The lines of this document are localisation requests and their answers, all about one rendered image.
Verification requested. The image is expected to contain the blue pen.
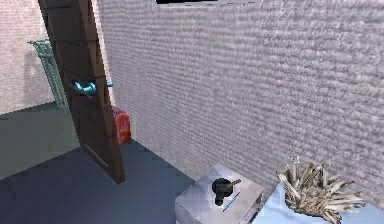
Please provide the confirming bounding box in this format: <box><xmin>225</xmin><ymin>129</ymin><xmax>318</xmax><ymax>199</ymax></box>
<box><xmin>222</xmin><ymin>191</ymin><xmax>241</xmax><ymax>213</ymax></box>

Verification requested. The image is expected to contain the brown wooden room door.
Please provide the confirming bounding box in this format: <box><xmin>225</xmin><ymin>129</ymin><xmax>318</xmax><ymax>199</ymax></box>
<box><xmin>37</xmin><ymin>0</ymin><xmax>127</xmax><ymax>185</ymax></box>

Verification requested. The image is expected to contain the red box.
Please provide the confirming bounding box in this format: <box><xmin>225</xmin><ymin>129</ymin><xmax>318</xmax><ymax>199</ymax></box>
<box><xmin>112</xmin><ymin>105</ymin><xmax>132</xmax><ymax>146</ymax></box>

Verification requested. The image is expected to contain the grey metal side table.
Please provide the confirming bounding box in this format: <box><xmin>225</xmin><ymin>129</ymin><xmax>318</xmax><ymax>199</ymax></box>
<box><xmin>174</xmin><ymin>163</ymin><xmax>265</xmax><ymax>224</ymax></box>

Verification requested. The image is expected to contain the teal metal rack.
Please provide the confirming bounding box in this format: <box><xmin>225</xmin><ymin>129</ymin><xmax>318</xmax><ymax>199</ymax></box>
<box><xmin>27</xmin><ymin>39</ymin><xmax>69</xmax><ymax>108</ymax></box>

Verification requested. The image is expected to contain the pale dried house plant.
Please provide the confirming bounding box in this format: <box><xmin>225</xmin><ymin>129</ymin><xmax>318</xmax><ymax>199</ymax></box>
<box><xmin>276</xmin><ymin>156</ymin><xmax>367</xmax><ymax>224</ymax></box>

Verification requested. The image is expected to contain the light blue door handle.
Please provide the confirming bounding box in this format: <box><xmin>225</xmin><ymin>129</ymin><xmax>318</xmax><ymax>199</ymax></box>
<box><xmin>71</xmin><ymin>80</ymin><xmax>114</xmax><ymax>97</ymax></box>

